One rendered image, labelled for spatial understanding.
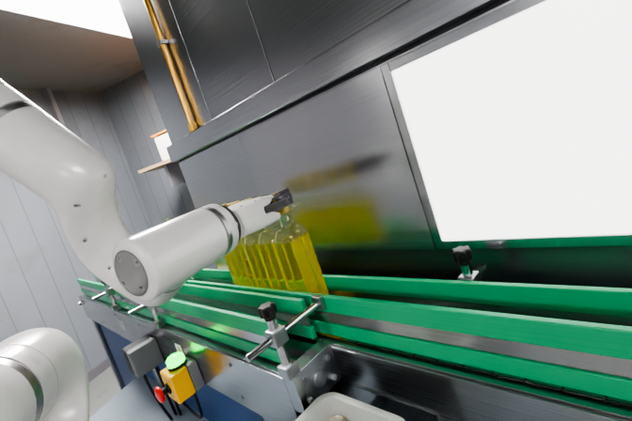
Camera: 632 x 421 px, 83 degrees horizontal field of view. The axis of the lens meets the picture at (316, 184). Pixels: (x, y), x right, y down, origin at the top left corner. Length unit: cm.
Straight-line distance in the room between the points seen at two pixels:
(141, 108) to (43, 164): 413
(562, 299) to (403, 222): 28
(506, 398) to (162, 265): 44
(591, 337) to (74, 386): 67
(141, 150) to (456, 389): 443
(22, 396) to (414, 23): 72
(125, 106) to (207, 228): 433
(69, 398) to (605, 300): 71
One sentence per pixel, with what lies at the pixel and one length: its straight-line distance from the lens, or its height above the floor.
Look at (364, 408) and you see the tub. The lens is 62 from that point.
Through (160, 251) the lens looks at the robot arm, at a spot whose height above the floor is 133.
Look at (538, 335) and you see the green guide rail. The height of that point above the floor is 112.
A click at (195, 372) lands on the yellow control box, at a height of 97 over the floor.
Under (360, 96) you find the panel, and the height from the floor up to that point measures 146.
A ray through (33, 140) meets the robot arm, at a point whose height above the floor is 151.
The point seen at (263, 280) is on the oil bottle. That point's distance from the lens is 83.
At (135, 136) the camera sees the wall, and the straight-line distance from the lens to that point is 475.
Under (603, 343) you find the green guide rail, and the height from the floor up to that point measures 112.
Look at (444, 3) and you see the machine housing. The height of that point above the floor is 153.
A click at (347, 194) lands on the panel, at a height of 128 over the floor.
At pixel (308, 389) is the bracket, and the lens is 68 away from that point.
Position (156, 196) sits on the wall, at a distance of 471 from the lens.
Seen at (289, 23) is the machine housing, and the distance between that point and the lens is 83.
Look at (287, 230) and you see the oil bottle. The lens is 70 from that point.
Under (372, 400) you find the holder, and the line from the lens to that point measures 70.
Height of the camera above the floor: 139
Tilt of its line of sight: 6 degrees down
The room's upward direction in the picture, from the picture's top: 18 degrees counter-clockwise
